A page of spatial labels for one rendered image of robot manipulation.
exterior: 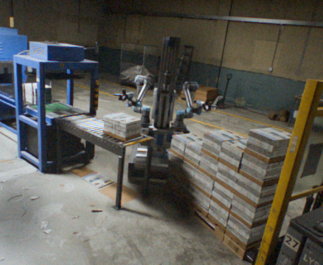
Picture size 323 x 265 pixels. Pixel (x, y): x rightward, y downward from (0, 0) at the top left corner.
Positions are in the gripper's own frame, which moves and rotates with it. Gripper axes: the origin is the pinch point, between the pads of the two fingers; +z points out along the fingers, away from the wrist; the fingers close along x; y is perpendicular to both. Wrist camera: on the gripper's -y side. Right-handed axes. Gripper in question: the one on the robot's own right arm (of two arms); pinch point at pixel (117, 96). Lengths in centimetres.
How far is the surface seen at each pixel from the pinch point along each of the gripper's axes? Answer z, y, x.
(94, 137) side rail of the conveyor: 37, 46, -3
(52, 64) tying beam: 20, -15, 93
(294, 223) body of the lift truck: 84, 14, -228
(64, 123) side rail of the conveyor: 24, 55, 59
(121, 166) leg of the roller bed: 46, 60, -51
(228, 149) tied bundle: 24, 2, -154
